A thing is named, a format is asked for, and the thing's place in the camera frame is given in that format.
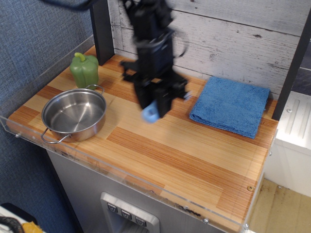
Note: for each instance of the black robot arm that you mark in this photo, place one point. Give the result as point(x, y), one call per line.
point(150, 19)

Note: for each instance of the green toy bell pepper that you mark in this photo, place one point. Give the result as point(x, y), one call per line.
point(84, 69)

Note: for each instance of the black vertical post right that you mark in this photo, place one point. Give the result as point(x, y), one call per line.
point(293, 70)

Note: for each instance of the white toy sink unit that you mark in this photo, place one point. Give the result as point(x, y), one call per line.
point(289, 161)

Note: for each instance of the silver toy fridge dispenser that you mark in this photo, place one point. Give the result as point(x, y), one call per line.
point(125, 217)

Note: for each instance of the black vertical post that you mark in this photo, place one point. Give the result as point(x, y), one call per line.
point(102, 32)
point(293, 70)

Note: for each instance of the blue folded cloth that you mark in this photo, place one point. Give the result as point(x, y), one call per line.
point(232, 106)

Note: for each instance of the blue and grey toy spoon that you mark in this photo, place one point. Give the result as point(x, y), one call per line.
point(150, 113)

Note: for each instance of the black vertical post left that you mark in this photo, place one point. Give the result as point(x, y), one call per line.
point(102, 32)

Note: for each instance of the stainless steel pot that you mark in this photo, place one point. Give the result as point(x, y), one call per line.
point(74, 115)

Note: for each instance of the yellow black object corner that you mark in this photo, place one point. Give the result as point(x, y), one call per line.
point(15, 220)

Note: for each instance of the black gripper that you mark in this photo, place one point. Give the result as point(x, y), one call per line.
point(153, 75)

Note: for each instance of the clear acrylic table guard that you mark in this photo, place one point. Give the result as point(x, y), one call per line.
point(206, 173)

